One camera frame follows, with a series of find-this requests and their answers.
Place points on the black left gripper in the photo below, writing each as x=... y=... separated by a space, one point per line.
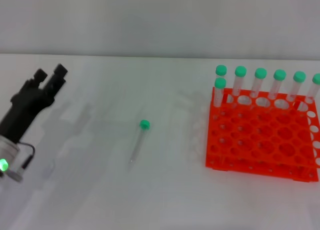
x=27 y=102

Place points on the clear test tube green cap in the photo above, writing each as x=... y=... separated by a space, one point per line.
x=221 y=69
x=299 y=76
x=279 y=74
x=317 y=78
x=260 y=73
x=220 y=83
x=144 y=124
x=240 y=71

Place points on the orange test tube rack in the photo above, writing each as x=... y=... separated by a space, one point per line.
x=260 y=145

